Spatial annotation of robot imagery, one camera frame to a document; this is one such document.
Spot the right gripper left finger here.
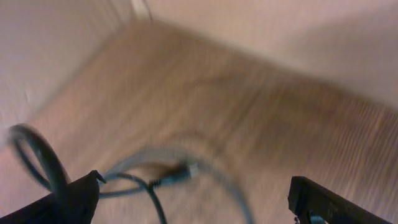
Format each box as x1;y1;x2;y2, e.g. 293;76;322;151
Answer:
1;170;105;224

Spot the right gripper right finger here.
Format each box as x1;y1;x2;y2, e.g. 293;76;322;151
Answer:
288;176;389;224

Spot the black cable bundle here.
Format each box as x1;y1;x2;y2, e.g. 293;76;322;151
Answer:
7;123;256;224

